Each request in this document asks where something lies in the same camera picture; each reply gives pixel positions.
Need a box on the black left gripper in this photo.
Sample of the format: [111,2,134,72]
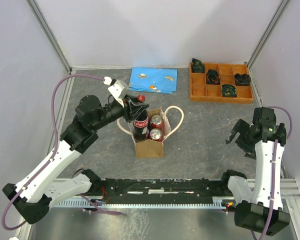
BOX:
[91,93,150,131]

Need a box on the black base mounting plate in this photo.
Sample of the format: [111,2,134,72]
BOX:
[84,178,232,204]

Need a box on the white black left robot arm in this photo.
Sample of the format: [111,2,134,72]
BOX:
[2,94,149,224]

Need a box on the rolled dark belt right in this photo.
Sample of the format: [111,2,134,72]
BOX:
[234,73,251,87]

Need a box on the blue cable duct rail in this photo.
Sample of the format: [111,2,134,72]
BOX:
[54,196,235,210]

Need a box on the rolled dark belt top-left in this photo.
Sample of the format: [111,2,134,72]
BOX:
[191,58,205,74]

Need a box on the canvas tote bag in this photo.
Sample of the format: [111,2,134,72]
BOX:
[116,105,185,159]

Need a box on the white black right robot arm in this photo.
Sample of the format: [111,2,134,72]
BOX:
[219,106,292,240]

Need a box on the red soda can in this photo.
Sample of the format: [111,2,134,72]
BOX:
[151,114,165,131]
[149,128,164,142]

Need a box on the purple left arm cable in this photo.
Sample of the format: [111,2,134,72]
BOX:
[1,74,126,231]

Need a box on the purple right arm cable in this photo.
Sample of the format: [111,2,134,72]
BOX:
[249,105,294,240]

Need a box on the rolled dark belt middle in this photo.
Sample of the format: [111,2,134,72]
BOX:
[206,69,221,85]

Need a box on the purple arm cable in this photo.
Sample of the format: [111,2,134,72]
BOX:
[1,74,126,231]
[249,105,294,240]

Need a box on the blue patterned folded cloth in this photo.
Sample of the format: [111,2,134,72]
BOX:
[128,67,178,94]

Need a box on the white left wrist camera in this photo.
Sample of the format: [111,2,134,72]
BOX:
[103,76,129,107]

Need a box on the rolled dark belt lower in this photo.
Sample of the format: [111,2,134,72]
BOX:
[221,84,237,98]

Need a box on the cola plastic bottle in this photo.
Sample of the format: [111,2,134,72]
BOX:
[133,94,149,143]

